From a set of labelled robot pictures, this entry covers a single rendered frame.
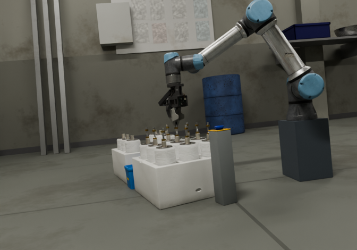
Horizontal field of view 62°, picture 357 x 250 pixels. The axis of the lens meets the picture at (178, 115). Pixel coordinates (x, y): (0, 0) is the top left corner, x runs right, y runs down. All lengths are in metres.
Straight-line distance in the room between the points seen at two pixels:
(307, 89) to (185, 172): 0.67
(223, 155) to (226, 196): 0.17
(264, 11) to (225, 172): 0.75
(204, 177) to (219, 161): 0.16
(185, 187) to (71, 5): 3.82
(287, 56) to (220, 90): 2.51
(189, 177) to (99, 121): 3.22
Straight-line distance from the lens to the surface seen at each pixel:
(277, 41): 1.50
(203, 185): 1.38
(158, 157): 1.33
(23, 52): 4.77
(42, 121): 4.13
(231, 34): 1.62
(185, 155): 1.37
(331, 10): 5.63
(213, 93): 3.97
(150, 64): 4.47
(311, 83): 1.49
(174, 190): 1.32
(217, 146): 1.25
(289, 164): 1.68
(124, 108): 4.42
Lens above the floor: 0.42
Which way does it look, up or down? 2 degrees down
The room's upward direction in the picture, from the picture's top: 6 degrees counter-clockwise
